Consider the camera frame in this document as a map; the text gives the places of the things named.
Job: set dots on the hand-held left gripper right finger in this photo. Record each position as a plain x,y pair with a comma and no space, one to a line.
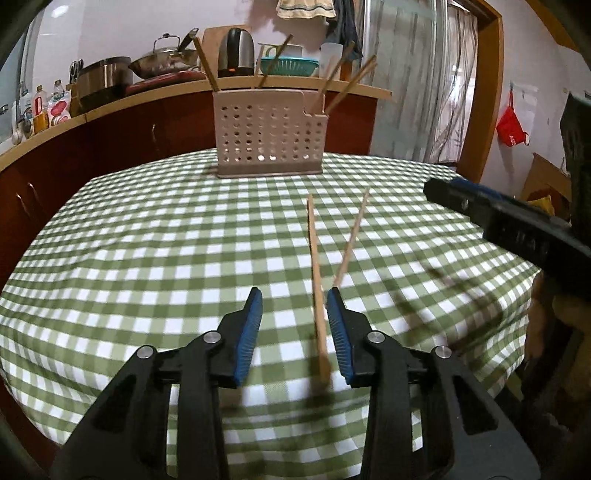
339,337

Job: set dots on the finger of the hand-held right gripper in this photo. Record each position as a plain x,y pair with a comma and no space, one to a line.
485,194
508,230

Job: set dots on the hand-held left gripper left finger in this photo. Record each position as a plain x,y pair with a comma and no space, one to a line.
249,337

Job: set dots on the wooden chopstick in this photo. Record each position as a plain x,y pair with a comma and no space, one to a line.
316,277
360,72
353,235
339,69
277,57
364,76
207,64

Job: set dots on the pink perforated utensil basket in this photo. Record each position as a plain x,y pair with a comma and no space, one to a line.
263,134

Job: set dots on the person's right hand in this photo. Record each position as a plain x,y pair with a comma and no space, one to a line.
572,314

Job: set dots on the cardboard box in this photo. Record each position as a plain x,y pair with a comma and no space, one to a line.
540,175

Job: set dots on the yellow bag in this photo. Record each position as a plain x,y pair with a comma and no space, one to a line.
542,205

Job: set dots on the red hanging bag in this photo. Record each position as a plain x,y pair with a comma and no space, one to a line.
510,127

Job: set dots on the frosted glass sliding door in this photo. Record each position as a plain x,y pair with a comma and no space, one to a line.
415,92

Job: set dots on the green checked tablecloth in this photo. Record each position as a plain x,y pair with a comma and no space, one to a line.
161,240

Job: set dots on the wooden kitchen countertop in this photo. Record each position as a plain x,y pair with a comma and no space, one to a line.
369,91

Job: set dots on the translucent plastic container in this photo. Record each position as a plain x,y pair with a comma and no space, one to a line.
328,60

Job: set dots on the dark hanging cloth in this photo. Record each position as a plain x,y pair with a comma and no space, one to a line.
348,27

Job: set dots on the teal plastic colander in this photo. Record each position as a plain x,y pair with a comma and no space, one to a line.
291,67

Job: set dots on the beige hanging towel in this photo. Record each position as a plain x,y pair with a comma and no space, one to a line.
304,8

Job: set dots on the red induction cooker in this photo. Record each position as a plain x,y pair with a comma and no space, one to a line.
157,82

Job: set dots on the steel electric kettle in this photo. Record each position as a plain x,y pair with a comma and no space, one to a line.
236,53

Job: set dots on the metal wok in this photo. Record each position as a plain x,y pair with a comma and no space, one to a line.
161,62

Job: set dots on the stainless steel pot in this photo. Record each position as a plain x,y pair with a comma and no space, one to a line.
101,83

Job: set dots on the wooden cutting board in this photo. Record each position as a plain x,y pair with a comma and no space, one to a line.
212,41

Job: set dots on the orange liquid bottle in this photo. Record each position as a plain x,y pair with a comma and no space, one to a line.
40,113

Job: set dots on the white bottle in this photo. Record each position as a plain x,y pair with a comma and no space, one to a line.
25,108

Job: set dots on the wooden door frame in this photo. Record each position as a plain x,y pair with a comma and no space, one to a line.
487,92

